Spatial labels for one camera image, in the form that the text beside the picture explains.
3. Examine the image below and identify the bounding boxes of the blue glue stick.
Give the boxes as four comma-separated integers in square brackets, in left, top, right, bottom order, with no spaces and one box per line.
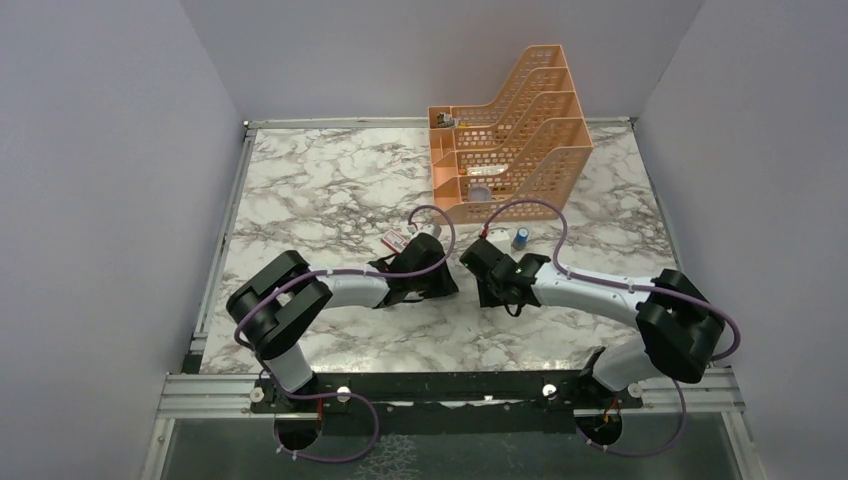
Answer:
[511,227,530,251]

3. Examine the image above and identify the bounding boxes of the purple cable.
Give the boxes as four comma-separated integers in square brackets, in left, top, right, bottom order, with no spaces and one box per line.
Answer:
[233,203,458,464]
[480,198,743,458]

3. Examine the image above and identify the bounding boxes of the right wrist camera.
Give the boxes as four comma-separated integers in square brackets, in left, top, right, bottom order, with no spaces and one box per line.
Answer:
[486,228,512,251]

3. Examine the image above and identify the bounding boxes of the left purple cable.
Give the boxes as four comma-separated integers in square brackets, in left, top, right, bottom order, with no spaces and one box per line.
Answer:
[233,203,458,464]

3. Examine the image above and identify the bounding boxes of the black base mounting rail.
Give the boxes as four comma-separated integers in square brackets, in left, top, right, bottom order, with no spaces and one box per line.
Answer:
[249,370,643,437]

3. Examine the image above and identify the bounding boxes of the binder clips in organizer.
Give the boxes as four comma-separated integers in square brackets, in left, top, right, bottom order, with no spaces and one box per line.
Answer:
[435,112,457,129]

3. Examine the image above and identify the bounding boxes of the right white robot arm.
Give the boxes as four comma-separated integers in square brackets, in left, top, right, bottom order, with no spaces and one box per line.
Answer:
[460,238,725,407]

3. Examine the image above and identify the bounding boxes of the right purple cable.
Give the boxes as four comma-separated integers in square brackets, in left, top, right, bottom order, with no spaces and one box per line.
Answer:
[480,198,743,458]

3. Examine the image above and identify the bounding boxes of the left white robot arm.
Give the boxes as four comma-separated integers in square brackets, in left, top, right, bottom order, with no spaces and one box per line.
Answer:
[226,233,459,411]

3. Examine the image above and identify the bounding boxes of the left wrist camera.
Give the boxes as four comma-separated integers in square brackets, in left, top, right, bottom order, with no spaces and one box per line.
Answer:
[412,223,442,239]

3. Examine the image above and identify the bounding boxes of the clear tape roll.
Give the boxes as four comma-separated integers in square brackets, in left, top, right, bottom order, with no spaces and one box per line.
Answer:
[467,184,493,202]

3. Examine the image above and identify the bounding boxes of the clear packet in organizer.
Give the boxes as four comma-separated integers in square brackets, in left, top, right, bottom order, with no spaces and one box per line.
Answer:
[465,165,508,176]

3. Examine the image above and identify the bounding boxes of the orange plastic file organizer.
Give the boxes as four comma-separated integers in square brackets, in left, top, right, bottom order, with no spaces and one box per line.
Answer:
[428,44,594,224]

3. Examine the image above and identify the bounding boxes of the red white staple box sleeve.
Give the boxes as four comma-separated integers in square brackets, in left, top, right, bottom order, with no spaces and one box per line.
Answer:
[381,230,408,254]

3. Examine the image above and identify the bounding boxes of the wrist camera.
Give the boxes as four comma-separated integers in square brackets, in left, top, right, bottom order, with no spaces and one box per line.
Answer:
[486,228,512,251]
[412,223,442,239]

